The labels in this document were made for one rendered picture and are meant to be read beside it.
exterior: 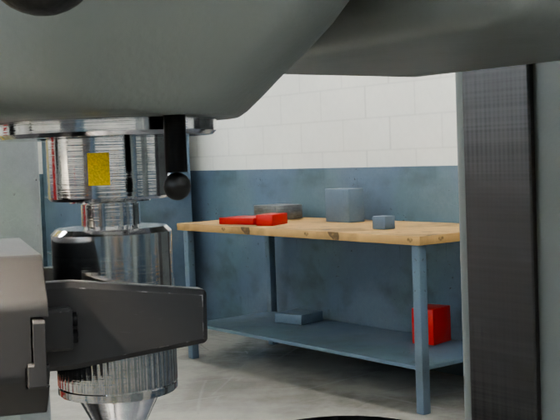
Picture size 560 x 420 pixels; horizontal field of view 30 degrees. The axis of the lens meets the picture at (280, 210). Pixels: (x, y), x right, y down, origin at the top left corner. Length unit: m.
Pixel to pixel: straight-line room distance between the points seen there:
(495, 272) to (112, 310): 0.41
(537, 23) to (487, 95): 0.33
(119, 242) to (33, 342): 0.06
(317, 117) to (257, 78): 6.51
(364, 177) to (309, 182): 0.55
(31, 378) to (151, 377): 0.06
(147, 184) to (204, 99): 0.05
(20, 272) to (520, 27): 0.21
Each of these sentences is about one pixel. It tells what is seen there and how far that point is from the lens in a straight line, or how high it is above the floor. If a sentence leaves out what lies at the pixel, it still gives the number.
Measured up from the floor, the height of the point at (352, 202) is 1.00.
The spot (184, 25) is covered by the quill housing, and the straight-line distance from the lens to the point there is 0.35.
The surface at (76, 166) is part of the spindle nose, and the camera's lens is 0.39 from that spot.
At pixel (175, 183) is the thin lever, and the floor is 1.29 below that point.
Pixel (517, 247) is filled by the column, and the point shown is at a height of 1.23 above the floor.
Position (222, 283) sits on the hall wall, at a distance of 7.86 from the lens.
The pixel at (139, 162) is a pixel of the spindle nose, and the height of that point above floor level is 1.29.
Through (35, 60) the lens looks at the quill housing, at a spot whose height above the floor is 1.33.
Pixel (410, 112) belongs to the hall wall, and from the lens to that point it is 6.25.
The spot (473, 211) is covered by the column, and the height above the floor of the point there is 1.25.
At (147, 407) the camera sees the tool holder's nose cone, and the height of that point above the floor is 1.20.
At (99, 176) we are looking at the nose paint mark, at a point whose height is 1.29.
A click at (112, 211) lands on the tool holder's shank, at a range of 0.40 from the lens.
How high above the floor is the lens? 1.29
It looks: 3 degrees down
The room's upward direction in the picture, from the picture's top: 2 degrees counter-clockwise
